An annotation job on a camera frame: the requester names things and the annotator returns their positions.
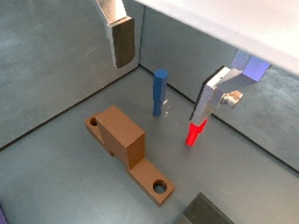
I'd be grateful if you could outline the brown T-shaped block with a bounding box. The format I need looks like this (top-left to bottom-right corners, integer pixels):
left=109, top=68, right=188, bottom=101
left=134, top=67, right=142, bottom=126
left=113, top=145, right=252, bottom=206
left=83, top=105, right=173, bottom=206

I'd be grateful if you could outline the blue hexagonal peg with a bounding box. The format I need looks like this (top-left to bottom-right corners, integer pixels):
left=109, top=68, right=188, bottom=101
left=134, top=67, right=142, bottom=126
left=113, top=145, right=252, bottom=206
left=153, top=69, right=168, bottom=116

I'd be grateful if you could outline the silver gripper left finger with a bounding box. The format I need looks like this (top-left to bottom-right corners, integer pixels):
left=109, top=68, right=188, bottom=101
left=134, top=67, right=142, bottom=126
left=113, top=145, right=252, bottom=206
left=93, top=0, right=136, bottom=68

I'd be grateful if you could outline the red hexagonal peg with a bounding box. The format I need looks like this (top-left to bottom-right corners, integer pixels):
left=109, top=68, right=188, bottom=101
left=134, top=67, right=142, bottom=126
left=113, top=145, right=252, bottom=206
left=185, top=120, right=208, bottom=146

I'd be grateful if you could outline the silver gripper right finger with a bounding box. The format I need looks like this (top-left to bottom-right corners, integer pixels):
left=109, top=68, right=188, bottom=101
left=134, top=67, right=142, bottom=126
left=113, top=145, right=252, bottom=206
left=190, top=50, right=269, bottom=126

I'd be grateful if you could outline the purple base board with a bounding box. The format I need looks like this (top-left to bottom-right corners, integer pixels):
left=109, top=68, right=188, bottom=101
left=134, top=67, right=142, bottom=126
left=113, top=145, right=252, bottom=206
left=0, top=207, right=7, bottom=224

